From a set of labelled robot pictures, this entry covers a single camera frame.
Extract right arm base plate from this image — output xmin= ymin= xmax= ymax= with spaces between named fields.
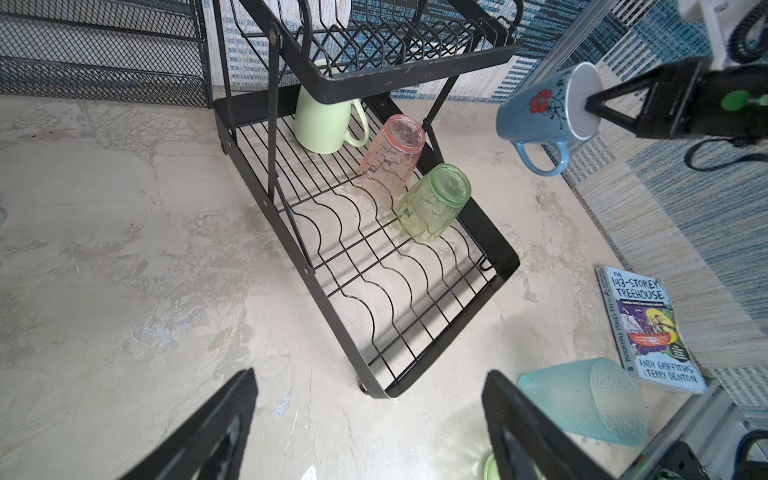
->
xmin=650 ymin=441 xmax=710 ymax=480

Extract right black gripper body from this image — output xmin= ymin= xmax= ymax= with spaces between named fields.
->
xmin=635 ymin=58 xmax=767 ymax=140

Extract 143-storey treehouse book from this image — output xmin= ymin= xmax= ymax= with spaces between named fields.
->
xmin=596 ymin=266 xmax=707 ymax=395

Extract blue speckled ceramic mug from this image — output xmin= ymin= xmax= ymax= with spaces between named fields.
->
xmin=495 ymin=62 xmax=603 ymax=177

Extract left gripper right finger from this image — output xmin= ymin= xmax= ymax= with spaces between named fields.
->
xmin=481 ymin=370 xmax=611 ymax=479

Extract clear green plastic cup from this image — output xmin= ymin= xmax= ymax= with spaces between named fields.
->
xmin=394 ymin=163 xmax=472 ymax=244
xmin=483 ymin=453 xmax=501 ymax=480

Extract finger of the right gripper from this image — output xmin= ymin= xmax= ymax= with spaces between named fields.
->
xmin=585 ymin=98 xmax=637 ymax=134
xmin=585 ymin=67 xmax=659 ymax=114

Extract translucent teal plastic cup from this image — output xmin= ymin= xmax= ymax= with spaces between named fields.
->
xmin=518 ymin=358 xmax=649 ymax=446

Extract clear pink plastic cup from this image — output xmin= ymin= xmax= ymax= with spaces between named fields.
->
xmin=361 ymin=114 xmax=426 ymax=204

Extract light green ceramic mug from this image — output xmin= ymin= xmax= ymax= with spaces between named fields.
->
xmin=294 ymin=85 xmax=370 ymax=155

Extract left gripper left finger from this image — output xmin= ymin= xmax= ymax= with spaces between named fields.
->
xmin=123 ymin=368 xmax=258 ymax=479

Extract black mesh shelf unit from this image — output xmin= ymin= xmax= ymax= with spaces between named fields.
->
xmin=1 ymin=1 xmax=212 ymax=108

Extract black two-tier dish rack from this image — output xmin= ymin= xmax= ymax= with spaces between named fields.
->
xmin=211 ymin=1 xmax=524 ymax=399

